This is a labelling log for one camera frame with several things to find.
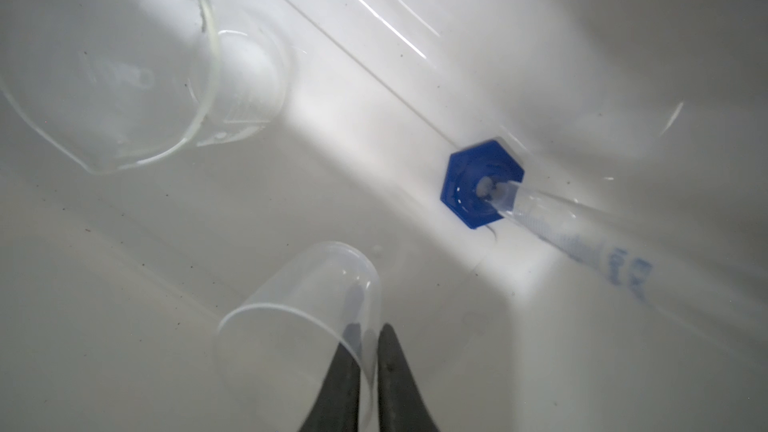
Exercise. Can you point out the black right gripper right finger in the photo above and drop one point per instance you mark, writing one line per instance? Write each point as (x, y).
(400, 404)

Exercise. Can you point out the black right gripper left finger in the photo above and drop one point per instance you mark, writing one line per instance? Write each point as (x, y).
(337, 404)

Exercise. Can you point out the small clear plastic cup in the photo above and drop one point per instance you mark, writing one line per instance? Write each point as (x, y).
(273, 351)

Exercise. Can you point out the beige plastic storage bin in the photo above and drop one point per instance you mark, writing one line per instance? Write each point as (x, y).
(654, 111)

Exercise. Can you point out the small blue-based flask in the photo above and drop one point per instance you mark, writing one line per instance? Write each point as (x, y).
(712, 297)

